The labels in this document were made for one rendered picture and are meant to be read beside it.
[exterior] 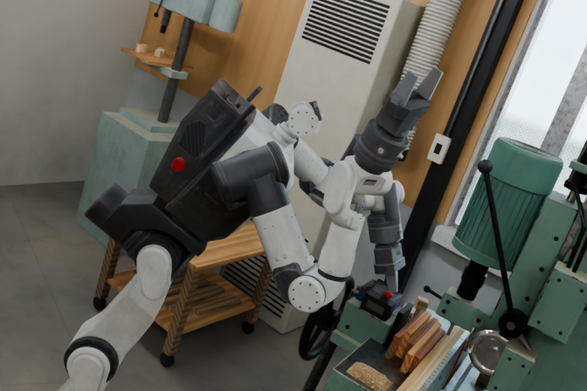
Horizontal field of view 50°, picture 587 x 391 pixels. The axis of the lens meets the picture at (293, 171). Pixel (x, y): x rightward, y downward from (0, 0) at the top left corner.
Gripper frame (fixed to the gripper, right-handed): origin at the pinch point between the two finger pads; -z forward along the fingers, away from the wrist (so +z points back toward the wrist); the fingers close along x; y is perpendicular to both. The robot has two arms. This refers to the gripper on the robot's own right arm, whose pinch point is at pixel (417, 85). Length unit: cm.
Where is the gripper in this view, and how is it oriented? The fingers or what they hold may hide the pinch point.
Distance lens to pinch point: 120.5
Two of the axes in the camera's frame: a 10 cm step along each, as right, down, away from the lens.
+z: -4.2, 7.6, 5.0
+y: 6.9, 6.2, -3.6
